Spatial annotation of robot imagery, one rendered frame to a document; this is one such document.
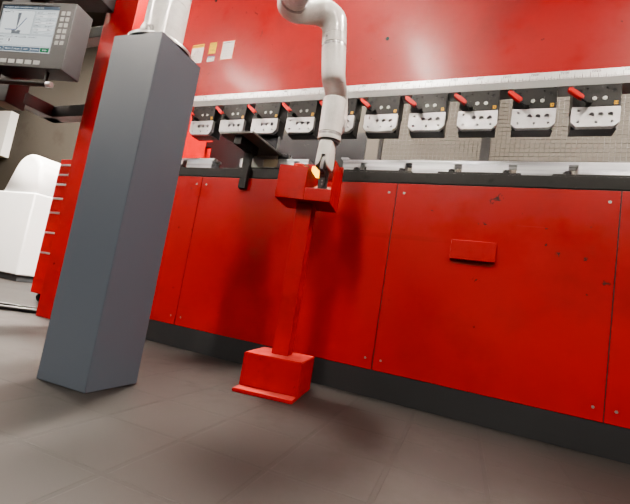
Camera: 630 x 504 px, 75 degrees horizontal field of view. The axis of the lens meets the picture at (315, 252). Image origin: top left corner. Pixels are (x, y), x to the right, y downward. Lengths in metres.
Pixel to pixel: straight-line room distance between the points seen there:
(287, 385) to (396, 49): 1.51
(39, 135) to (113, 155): 5.84
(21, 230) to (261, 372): 4.15
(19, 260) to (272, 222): 3.72
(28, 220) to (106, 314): 4.02
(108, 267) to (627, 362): 1.53
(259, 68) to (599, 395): 2.01
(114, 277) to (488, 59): 1.61
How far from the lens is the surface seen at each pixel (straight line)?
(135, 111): 1.30
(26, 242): 5.18
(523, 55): 1.97
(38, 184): 5.29
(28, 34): 2.79
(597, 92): 1.90
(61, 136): 6.76
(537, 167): 1.78
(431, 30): 2.09
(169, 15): 1.47
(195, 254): 2.03
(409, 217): 1.62
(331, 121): 1.51
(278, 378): 1.39
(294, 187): 1.45
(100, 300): 1.21
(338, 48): 1.62
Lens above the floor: 0.34
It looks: 6 degrees up
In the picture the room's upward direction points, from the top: 9 degrees clockwise
